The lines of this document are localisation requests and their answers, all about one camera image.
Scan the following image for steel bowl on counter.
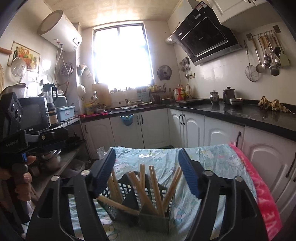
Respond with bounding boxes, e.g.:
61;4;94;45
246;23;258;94
229;98;243;106

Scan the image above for white upper cabinet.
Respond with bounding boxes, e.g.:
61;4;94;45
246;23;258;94
208;0;281;33

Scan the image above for fruit picture on wall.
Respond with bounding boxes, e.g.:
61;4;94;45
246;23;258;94
7;41;41;73

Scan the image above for blue hanging trash bin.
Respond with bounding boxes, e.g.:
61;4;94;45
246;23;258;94
120;114;134;126

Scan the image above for black blender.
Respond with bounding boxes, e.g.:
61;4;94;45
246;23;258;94
42;83;59;128

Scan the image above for black countertop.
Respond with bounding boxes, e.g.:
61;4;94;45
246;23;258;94
80;99;295;141

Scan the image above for red sauce bottle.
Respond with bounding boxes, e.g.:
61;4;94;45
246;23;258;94
177;84;184;101

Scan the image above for bright kitchen window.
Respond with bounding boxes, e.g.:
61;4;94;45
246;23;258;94
92;22;154;91

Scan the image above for hanging green spatula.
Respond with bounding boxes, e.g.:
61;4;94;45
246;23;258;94
278;40;290;67

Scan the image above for black microwave oven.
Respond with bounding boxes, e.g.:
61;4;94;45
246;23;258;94
19;96;49;133

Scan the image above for steel ladle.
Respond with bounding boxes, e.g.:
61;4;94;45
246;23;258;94
251;37;265;73

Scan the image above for wooden cutting board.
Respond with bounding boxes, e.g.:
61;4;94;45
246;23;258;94
92;83;112;108

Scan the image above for black pot on counter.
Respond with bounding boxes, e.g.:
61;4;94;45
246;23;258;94
223;86;235;104

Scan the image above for wall exhaust fan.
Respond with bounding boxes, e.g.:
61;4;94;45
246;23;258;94
157;65;172;80

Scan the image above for yellow rag on counter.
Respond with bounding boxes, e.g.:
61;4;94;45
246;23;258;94
258;96;292;113

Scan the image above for hello kitty patterned tablecloth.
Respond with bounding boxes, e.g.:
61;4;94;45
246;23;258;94
67;144;258;241

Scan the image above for wire skimmer strainer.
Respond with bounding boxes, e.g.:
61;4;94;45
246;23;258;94
244;41;260;82

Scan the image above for steel pots on shelf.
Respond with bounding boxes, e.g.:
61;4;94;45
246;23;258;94
41;149;62;171

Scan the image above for pink towel under cloth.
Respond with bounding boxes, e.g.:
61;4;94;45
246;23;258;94
229;144;282;240

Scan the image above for white lower kitchen cabinets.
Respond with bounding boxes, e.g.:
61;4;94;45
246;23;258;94
82;108;295;221

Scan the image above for black range hood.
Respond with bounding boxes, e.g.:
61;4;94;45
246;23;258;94
170;1;242;66

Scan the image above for person's left hand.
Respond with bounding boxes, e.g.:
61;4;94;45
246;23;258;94
1;159;32;202

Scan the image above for dark green plastic utensil basket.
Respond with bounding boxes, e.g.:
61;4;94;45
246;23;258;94
98;173;174;234

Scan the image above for white water heater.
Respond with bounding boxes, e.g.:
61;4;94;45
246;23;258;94
38;9;82;52

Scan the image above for blue plastic storage box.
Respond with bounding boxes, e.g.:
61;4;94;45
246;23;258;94
57;106;75;122

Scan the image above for steel kettle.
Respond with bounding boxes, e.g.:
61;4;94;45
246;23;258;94
210;90;220;105

